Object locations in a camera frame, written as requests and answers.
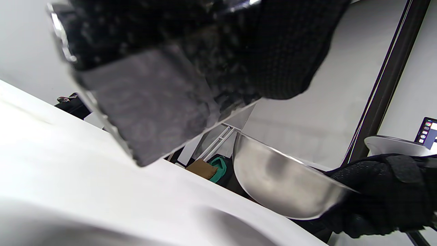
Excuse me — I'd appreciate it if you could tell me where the person's left hand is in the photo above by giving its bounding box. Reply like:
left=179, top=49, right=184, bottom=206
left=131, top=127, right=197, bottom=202
left=253, top=0, right=352, bottom=100

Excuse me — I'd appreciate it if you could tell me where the person's right hand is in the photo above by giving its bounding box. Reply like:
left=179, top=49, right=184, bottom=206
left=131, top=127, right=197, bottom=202
left=321, top=154, right=437, bottom=238

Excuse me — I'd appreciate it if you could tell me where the black hand controller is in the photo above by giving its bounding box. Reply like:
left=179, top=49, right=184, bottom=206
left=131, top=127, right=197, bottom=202
left=364, top=136, right=434, bottom=157

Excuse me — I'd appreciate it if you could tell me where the steel mixing bowl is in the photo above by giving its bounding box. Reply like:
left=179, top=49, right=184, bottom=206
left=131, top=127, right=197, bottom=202
left=233, top=132, right=359, bottom=220

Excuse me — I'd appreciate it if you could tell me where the clear square coffee jar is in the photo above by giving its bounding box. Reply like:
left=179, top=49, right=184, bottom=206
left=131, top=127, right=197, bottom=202
left=48, top=0, right=263, bottom=167

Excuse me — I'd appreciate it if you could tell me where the laptop screen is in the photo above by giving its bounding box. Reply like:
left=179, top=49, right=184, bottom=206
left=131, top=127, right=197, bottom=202
left=414, top=117, right=437, bottom=151

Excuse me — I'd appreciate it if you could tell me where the white metal rack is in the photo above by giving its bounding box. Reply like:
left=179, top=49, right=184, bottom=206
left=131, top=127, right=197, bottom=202
left=200, top=126, right=236, bottom=161

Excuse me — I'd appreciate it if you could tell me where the teal bag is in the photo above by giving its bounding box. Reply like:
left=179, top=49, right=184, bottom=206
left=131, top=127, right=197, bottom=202
left=208, top=155, right=227, bottom=183

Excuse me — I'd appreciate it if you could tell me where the brown cushion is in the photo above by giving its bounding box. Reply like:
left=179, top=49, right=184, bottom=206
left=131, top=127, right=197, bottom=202
left=186, top=160, right=219, bottom=180

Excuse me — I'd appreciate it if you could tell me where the black backpack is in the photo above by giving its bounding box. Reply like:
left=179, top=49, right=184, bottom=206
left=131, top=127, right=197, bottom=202
left=54, top=92, right=92, bottom=120

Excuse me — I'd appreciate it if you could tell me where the black metal frame post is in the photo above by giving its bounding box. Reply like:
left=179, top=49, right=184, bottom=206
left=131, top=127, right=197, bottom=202
left=341, top=0, right=431, bottom=168

